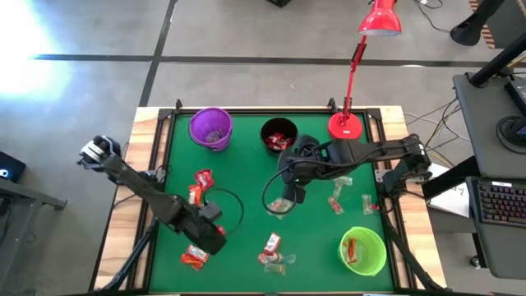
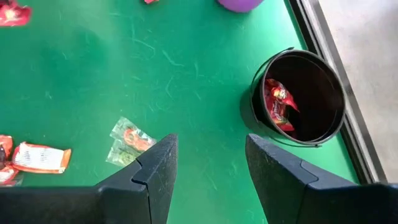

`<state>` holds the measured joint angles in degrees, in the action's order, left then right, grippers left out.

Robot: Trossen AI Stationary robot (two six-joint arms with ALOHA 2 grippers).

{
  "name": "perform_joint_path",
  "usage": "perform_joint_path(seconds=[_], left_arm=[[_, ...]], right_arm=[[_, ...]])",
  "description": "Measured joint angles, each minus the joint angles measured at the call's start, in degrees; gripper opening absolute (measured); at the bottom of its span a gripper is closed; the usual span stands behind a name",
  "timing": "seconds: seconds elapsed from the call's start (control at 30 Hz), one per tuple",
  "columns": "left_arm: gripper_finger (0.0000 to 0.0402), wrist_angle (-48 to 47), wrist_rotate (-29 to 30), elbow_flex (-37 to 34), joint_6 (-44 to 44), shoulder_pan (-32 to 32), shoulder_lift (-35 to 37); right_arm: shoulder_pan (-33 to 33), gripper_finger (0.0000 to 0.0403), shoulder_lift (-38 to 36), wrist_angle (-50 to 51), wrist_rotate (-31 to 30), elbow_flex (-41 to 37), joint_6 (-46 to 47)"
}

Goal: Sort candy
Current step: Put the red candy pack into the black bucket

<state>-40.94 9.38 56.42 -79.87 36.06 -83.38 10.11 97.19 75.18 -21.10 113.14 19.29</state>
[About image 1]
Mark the black desk leg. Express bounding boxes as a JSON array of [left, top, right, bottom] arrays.
[[422, 155, 469, 198]]

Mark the white paper sheet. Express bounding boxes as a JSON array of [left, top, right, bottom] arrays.
[[427, 162, 472, 219]]

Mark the grey desk with keyboard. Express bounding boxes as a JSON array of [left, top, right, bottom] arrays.
[[466, 175, 526, 280]]

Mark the black frame strut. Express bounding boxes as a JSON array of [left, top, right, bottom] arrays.
[[100, 217, 159, 294], [381, 217, 447, 294]]

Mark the green plastic bucket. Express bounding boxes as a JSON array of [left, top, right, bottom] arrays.
[[338, 225, 388, 277]]

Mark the green table mat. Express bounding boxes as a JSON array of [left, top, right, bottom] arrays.
[[150, 113, 395, 294]]

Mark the orange white-backed candy packet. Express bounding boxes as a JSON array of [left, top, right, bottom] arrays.
[[263, 232, 283, 256]]

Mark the purple plastic bucket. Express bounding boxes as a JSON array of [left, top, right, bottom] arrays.
[[187, 106, 234, 152]]

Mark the red desk lamp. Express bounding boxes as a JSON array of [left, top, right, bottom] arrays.
[[327, 0, 403, 141]]

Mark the black left camera cable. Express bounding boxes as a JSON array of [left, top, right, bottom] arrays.
[[203, 187, 246, 238]]

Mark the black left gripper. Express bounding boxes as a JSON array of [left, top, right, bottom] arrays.
[[176, 203, 228, 256]]

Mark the black table frame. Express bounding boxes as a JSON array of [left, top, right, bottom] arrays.
[[145, 107, 398, 295]]

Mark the black plastic bucket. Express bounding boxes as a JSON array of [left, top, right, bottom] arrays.
[[260, 117, 299, 156]]

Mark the black right camera cable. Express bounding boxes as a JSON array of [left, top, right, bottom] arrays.
[[261, 167, 298, 215]]

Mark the black round desk gadget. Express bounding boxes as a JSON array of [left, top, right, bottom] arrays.
[[496, 115, 526, 149]]

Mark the black slanted bar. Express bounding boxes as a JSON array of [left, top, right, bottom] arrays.
[[469, 32, 526, 87]]

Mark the clear red candy packet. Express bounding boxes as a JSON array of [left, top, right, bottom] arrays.
[[270, 197, 293, 211], [327, 196, 345, 215], [257, 252, 284, 265]]

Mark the black stand foot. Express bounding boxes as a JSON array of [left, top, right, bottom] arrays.
[[450, 0, 506, 46]]

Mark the black backlit keyboard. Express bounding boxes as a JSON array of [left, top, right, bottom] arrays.
[[476, 180, 526, 227]]

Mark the black computer box with light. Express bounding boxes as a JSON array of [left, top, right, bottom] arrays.
[[0, 150, 26, 184]]

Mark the black camera cable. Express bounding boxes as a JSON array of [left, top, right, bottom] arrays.
[[203, 187, 246, 238], [261, 167, 298, 215]]

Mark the dark metal side table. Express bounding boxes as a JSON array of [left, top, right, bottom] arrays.
[[0, 178, 67, 296]]

